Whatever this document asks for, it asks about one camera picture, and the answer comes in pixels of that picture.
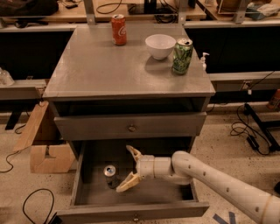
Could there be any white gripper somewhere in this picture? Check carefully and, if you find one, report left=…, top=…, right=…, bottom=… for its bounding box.
left=116, top=145, right=155, bottom=193

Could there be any silver blue redbull can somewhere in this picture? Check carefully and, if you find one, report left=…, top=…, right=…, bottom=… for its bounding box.
left=103, top=164, right=120, bottom=189

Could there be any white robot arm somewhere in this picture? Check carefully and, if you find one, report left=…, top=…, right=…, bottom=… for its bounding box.
left=116, top=145, right=280, bottom=224

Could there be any open grey middle drawer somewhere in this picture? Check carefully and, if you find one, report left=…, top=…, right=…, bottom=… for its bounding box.
left=56, top=137, right=209, bottom=224

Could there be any grey top drawer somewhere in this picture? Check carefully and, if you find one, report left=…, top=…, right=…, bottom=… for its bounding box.
left=54, top=112, right=207, bottom=141

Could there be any grey drawer cabinet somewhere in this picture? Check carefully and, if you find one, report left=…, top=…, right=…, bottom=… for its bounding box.
left=44, top=24, right=214, bottom=154

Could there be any green soda can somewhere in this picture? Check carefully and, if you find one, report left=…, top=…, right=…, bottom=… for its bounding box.
left=172, top=38, right=193, bottom=74

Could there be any orange soda can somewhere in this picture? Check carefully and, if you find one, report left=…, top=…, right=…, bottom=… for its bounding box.
left=111, top=14, right=127, bottom=46

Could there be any wooden block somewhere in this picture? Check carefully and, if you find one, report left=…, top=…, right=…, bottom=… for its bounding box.
left=30, top=143, right=76, bottom=174

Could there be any wooden plank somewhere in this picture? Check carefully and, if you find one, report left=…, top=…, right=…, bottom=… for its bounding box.
left=13, top=101, right=49, bottom=151

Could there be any white bowl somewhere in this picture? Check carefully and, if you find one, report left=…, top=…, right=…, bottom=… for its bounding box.
left=145, top=34, right=176, bottom=60

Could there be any white pump bottle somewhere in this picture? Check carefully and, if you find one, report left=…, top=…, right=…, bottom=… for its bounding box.
left=200, top=52, right=210, bottom=71

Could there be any orange bottle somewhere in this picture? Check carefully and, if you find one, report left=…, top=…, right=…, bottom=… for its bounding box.
left=268, top=89, right=280, bottom=110

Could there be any clear plastic object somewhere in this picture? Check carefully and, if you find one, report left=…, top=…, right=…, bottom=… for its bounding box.
left=0, top=67, right=15, bottom=86

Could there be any black bag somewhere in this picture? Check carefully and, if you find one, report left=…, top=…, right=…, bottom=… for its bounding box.
left=0, top=0, right=59, bottom=17

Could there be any black floor cable left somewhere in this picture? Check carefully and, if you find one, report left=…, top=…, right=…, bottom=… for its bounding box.
left=22, top=188, right=60, bottom=224

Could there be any black floor cable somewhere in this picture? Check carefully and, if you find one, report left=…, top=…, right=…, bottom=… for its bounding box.
left=229, top=103, right=274, bottom=157
left=22, top=188, right=60, bottom=224

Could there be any black floor cable right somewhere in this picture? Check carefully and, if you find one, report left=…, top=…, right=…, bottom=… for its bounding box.
left=229, top=103, right=274, bottom=157

